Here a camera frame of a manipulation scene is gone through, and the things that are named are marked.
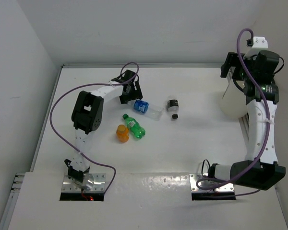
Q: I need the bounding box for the blue-label plastic bottle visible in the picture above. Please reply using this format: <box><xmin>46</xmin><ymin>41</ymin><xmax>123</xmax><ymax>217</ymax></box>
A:
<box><xmin>131</xmin><ymin>99</ymin><xmax>164</xmax><ymax>121</ymax></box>

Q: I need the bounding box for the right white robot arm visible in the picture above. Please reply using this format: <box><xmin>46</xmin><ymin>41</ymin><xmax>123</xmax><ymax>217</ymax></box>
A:
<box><xmin>208</xmin><ymin>50</ymin><xmax>286</xmax><ymax>190</ymax></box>

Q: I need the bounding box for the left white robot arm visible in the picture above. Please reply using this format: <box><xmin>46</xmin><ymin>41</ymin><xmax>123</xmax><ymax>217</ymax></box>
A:
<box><xmin>65</xmin><ymin>70</ymin><xmax>143</xmax><ymax>190</ymax></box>

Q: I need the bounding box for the white bin black rim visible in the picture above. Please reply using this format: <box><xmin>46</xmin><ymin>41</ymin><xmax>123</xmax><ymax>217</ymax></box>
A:
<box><xmin>220</xmin><ymin>80</ymin><xmax>247</xmax><ymax>118</ymax></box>

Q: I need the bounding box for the green plastic bottle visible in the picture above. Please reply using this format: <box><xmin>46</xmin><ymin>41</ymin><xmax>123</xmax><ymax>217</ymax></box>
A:
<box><xmin>122</xmin><ymin>114</ymin><xmax>146</xmax><ymax>139</ymax></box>

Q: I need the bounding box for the orange juice bottle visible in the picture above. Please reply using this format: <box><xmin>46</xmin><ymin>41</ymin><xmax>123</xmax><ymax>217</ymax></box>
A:
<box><xmin>116</xmin><ymin>125</ymin><xmax>129</xmax><ymax>143</ymax></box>

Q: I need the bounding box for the black-label small bottle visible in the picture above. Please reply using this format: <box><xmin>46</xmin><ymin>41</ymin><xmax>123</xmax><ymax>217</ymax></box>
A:
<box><xmin>166</xmin><ymin>96</ymin><xmax>179</xmax><ymax>120</ymax></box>

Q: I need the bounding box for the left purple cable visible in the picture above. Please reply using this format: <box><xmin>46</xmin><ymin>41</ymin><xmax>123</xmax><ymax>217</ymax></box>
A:
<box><xmin>49</xmin><ymin>62</ymin><xmax>140</xmax><ymax>192</ymax></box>

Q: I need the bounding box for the purple cable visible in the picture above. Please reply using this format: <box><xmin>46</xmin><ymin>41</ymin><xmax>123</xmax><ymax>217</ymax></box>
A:
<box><xmin>49</xmin><ymin>62</ymin><xmax>140</xmax><ymax>192</ymax></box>
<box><xmin>196</xmin><ymin>28</ymin><xmax>271</xmax><ymax>198</ymax></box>

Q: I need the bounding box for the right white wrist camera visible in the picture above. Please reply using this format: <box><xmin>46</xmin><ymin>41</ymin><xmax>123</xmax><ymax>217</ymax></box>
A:
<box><xmin>245</xmin><ymin>36</ymin><xmax>268</xmax><ymax>58</ymax></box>

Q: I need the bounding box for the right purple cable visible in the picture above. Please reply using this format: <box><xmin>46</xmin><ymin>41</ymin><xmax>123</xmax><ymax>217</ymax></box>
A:
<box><xmin>196</xmin><ymin>28</ymin><xmax>271</xmax><ymax>198</ymax></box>

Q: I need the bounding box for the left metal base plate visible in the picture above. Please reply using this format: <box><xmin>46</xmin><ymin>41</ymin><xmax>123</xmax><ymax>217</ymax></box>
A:
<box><xmin>61</xmin><ymin>173</ymin><xmax>106</xmax><ymax>193</ymax></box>

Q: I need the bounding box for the metal base plate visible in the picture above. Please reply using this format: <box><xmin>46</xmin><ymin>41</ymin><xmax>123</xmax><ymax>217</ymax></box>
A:
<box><xmin>189</xmin><ymin>173</ymin><xmax>234</xmax><ymax>194</ymax></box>
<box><xmin>61</xmin><ymin>173</ymin><xmax>106</xmax><ymax>193</ymax></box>

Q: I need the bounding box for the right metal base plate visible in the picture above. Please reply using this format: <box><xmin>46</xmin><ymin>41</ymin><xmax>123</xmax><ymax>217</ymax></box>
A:
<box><xmin>189</xmin><ymin>173</ymin><xmax>234</xmax><ymax>194</ymax></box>

